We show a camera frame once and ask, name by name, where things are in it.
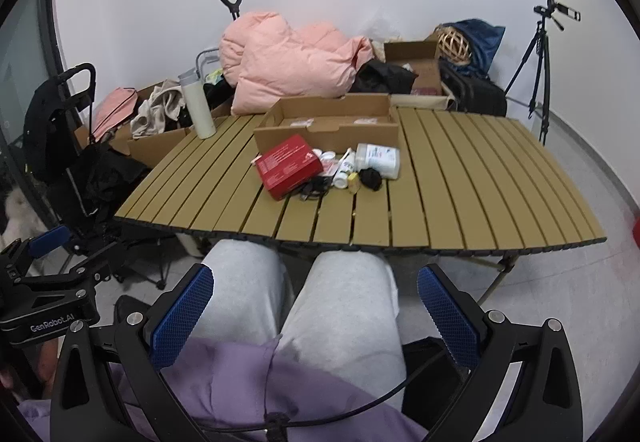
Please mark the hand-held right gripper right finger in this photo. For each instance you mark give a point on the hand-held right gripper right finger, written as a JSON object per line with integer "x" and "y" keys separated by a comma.
{"x": 447, "y": 317}

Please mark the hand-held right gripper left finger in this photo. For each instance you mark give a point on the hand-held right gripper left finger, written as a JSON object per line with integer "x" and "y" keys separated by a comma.
{"x": 182, "y": 317}

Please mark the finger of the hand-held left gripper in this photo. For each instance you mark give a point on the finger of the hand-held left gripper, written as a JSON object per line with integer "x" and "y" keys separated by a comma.
{"x": 95, "y": 264}
{"x": 50, "y": 239}

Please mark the large translucent white bottle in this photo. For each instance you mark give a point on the large translucent white bottle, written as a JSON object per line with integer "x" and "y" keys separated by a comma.
{"x": 380, "y": 161}

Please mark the small white bottle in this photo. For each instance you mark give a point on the small white bottle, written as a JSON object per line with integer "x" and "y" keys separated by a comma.
{"x": 344, "y": 170}

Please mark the red box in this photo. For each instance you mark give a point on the red box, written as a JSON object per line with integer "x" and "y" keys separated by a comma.
{"x": 290, "y": 167}

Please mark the pink cartoon card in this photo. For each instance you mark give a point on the pink cartoon card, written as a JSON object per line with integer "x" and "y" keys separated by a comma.
{"x": 329, "y": 169}

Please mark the person's left hand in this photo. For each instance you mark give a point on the person's left hand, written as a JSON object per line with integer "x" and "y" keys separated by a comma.
{"x": 46, "y": 359}

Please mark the white fluffy object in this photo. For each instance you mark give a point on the white fluffy object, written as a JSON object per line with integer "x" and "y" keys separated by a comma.
{"x": 20, "y": 217}

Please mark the person's purple hoodie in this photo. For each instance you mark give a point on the person's purple hoodie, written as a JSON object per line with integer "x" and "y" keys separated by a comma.
{"x": 240, "y": 392}

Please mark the black folding trolley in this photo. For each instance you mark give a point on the black folding trolley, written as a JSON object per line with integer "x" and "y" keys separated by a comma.
{"x": 65, "y": 142}

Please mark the person's grey sweatpants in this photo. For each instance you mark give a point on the person's grey sweatpants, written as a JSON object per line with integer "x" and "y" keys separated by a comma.
{"x": 340, "y": 312}

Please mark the large cardboard box of clothes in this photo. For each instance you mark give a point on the large cardboard box of clothes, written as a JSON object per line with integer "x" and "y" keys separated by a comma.
{"x": 155, "y": 147}

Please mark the pink bag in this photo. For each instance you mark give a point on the pink bag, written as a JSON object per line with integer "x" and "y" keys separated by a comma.
{"x": 117, "y": 112}

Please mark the small yellow object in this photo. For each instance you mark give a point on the small yellow object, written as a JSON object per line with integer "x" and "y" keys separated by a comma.
{"x": 354, "y": 182}

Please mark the beige clothing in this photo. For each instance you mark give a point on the beige clothing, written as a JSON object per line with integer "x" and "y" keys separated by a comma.
{"x": 157, "y": 110}

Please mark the white thermos bottle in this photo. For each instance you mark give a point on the white thermos bottle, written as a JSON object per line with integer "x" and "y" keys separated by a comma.
{"x": 197, "y": 105}

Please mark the white round lids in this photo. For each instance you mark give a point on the white round lids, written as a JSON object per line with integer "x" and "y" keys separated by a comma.
{"x": 325, "y": 155}

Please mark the red object on floor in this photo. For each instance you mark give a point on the red object on floor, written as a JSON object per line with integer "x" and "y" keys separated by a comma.
{"x": 636, "y": 232}

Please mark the black suitcase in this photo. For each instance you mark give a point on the black suitcase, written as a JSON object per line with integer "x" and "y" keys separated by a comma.
{"x": 475, "y": 95}

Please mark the black clothing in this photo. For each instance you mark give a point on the black clothing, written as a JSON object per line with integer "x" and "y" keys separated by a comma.
{"x": 385, "y": 77}

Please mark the open tall cardboard box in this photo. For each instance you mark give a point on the open tall cardboard box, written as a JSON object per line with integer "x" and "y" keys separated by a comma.
{"x": 420, "y": 67}

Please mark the woven rattan helmet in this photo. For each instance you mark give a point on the woven rattan helmet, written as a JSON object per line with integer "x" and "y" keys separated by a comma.
{"x": 455, "y": 45}

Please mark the pink pillow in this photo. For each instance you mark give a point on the pink pillow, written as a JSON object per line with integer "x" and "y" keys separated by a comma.
{"x": 285, "y": 62}

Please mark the blue cloth bag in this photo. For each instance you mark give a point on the blue cloth bag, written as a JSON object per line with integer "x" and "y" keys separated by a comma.
{"x": 485, "y": 42}

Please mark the black tripod with camera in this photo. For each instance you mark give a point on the black tripod with camera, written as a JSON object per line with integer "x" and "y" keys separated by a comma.
{"x": 542, "y": 52}

